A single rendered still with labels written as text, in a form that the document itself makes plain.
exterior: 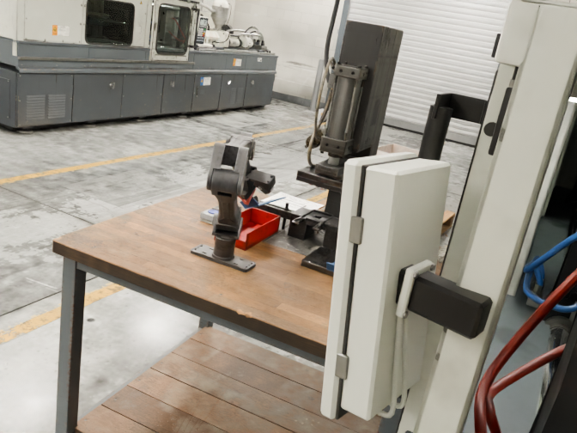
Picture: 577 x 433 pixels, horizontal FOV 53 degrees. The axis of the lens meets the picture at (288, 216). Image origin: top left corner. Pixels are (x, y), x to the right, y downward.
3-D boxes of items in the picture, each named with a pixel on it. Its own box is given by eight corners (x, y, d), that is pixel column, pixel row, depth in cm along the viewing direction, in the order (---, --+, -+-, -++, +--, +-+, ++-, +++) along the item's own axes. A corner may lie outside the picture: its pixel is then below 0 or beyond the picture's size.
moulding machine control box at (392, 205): (337, 354, 102) (384, 143, 90) (463, 407, 93) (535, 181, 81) (288, 405, 86) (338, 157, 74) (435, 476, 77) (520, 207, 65)
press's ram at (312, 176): (293, 188, 199) (308, 102, 189) (319, 175, 222) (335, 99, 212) (341, 202, 193) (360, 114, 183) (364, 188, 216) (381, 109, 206)
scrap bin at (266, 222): (213, 240, 189) (215, 222, 187) (249, 222, 211) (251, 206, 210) (245, 251, 185) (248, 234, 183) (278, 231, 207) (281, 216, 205)
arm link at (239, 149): (230, 131, 174) (211, 144, 145) (259, 136, 174) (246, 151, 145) (224, 170, 177) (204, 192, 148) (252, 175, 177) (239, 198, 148)
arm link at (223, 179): (221, 214, 178) (215, 162, 149) (241, 217, 178) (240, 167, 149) (216, 232, 176) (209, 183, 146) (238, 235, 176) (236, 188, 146)
